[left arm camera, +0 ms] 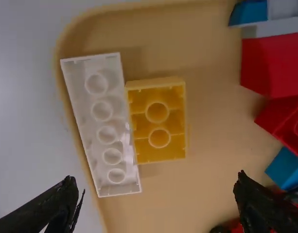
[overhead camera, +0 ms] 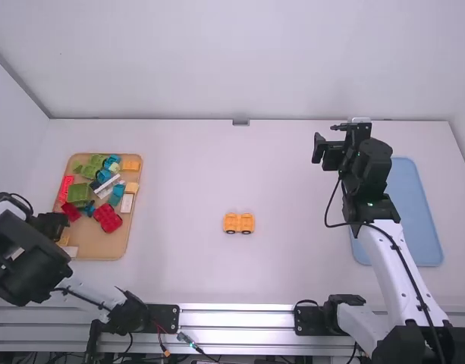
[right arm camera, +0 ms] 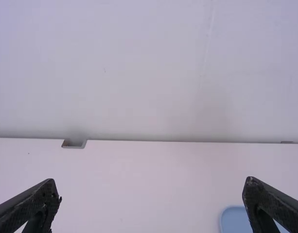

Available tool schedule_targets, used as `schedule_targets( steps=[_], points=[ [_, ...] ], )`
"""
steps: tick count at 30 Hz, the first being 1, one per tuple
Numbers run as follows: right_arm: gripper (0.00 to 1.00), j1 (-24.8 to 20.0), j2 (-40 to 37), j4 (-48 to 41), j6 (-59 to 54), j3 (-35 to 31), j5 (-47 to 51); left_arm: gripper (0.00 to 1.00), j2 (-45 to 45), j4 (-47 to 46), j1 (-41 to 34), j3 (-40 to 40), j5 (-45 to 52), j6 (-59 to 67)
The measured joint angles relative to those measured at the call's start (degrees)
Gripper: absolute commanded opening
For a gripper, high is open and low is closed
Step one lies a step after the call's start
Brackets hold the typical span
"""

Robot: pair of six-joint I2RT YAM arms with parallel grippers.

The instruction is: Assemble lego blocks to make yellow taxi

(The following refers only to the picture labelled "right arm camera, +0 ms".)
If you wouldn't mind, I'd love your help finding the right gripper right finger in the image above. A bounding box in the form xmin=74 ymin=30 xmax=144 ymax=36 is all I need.
xmin=242 ymin=176 xmax=298 ymax=233

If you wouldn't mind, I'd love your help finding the blue mat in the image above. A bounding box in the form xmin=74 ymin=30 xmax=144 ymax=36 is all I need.
xmin=220 ymin=205 xmax=285 ymax=233

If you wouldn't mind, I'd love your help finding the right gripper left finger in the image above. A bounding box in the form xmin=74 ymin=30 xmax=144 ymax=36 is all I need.
xmin=0 ymin=178 xmax=63 ymax=233

